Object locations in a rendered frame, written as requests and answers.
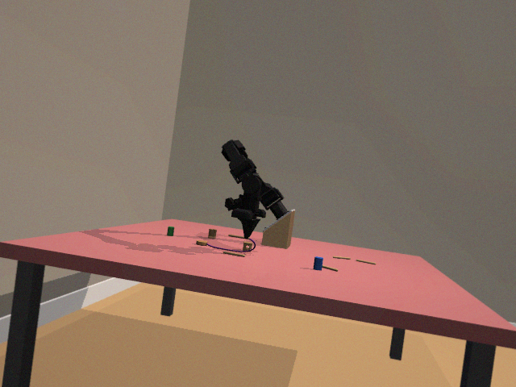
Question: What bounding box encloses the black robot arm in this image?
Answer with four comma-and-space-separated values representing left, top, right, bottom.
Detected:
222, 139, 288, 220

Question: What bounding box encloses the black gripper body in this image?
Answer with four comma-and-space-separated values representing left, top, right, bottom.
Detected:
231, 192, 266, 219

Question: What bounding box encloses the blue cylinder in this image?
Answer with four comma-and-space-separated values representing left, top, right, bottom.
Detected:
314, 256, 323, 270

